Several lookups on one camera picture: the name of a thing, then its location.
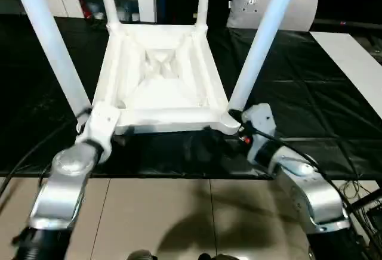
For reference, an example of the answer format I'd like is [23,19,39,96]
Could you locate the white plastic table leg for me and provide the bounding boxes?
[195,0,212,31]
[97,0,123,31]
[228,0,302,113]
[11,0,93,117]

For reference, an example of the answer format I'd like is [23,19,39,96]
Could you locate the black work mat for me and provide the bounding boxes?
[0,14,382,180]

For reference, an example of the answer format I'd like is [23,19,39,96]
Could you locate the grey pillow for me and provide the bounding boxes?
[226,0,321,32]

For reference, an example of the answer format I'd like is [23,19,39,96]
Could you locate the white flat panel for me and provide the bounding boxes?
[310,31,382,120]

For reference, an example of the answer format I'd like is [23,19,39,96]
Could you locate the black stand leg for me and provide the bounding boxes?
[351,190,382,214]

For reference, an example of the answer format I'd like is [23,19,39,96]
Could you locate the black left robot foot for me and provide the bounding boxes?
[125,250,159,260]

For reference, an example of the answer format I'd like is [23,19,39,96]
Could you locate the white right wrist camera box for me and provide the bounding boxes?
[241,103,280,165]

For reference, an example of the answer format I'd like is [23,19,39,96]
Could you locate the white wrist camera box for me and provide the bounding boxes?
[76,102,121,164]
[241,103,280,165]

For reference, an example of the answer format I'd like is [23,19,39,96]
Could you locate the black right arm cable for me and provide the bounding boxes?
[242,123,353,213]

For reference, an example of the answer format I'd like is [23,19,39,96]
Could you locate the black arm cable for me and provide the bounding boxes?
[242,123,353,213]
[0,110,91,201]

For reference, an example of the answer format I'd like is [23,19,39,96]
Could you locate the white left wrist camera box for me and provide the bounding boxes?
[76,102,121,164]

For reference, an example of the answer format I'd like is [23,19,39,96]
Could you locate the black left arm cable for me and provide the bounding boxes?
[0,110,91,201]

